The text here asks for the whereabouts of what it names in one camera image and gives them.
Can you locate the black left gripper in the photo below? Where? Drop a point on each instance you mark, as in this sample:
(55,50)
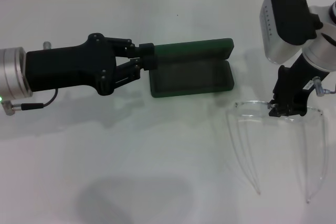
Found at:
(65,66)

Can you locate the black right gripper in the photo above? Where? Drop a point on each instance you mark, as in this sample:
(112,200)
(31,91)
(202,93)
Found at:
(294,85)

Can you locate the clear plastic glasses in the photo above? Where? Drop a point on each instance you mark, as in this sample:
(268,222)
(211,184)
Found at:
(252,110)

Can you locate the green glasses case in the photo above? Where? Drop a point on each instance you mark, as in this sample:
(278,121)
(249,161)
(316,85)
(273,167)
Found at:
(189,77)

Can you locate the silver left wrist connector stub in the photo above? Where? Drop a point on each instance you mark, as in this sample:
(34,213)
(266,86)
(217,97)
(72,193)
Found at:
(47,45)

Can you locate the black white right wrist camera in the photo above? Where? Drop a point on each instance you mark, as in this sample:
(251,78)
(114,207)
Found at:
(291,16)

